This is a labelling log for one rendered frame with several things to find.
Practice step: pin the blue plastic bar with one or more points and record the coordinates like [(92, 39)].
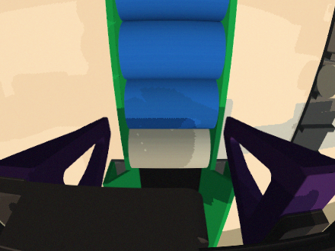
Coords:
[(172, 49), (171, 103), (191, 10)]

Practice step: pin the beige cylinder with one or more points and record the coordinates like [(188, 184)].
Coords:
[(169, 148), (326, 81)]

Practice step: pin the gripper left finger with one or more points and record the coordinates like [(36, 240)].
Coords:
[(47, 162)]

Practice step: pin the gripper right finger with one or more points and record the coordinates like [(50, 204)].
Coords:
[(302, 180)]

